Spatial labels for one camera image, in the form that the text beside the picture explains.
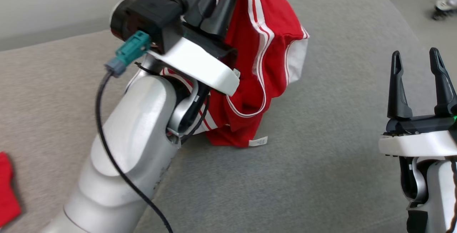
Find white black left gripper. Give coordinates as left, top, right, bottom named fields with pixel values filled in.
left=147, top=0, right=241, bottom=96

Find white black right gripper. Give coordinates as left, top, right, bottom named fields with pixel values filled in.
left=378, top=47, right=457, bottom=158

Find red white basketball jersey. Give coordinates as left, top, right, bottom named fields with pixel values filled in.
left=159, top=0, right=310, bottom=148

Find red white shorts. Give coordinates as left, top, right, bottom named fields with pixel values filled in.
left=0, top=152, right=22, bottom=228

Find grey wheeled base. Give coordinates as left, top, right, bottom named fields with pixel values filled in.
left=432, top=0, right=457, bottom=21

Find left cable with teal plug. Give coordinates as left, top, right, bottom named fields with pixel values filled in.
left=95, top=31, right=174, bottom=233

